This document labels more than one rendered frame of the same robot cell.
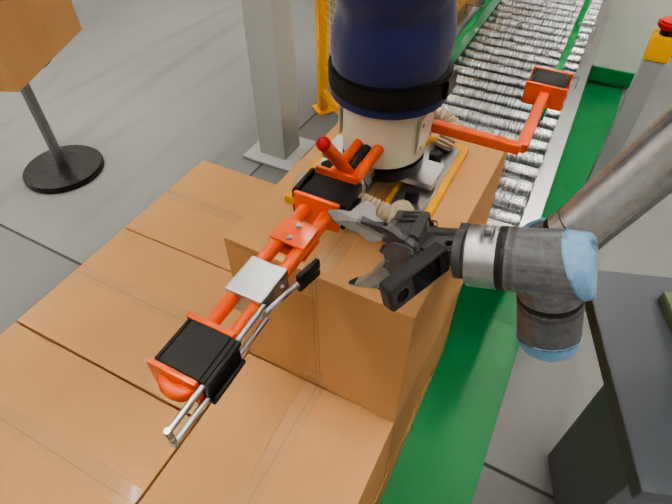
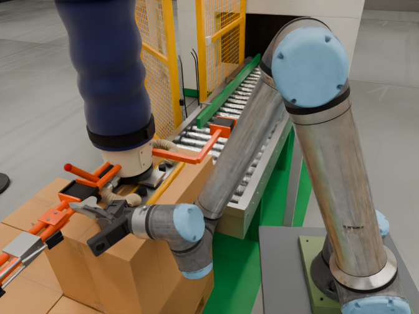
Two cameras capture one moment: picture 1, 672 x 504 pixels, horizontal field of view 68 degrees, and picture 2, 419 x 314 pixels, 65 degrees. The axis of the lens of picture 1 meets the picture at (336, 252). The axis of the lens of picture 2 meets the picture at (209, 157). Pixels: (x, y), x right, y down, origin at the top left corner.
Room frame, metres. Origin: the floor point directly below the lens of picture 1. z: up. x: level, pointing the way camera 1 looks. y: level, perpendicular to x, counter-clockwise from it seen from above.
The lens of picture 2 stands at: (-0.15, -0.34, 1.73)
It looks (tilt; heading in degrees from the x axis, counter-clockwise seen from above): 34 degrees down; 357
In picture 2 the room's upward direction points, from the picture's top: 2 degrees counter-clockwise
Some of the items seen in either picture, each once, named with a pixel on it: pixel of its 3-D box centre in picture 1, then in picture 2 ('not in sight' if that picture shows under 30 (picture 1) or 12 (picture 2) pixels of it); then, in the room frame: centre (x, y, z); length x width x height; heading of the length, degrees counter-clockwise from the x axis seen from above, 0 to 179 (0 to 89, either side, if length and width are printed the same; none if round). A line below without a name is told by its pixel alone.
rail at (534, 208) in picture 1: (577, 88); (287, 120); (2.08, -1.09, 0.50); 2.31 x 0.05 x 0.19; 153
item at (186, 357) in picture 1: (195, 357); not in sight; (0.34, 0.18, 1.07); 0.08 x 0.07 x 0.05; 153
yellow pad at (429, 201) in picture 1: (423, 180); (153, 181); (0.83, -0.18, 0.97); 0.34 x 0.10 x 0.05; 153
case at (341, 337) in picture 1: (377, 247); (140, 222); (0.85, -0.10, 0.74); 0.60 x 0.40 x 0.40; 151
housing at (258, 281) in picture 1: (258, 288); (24, 249); (0.46, 0.11, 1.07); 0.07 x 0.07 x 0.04; 63
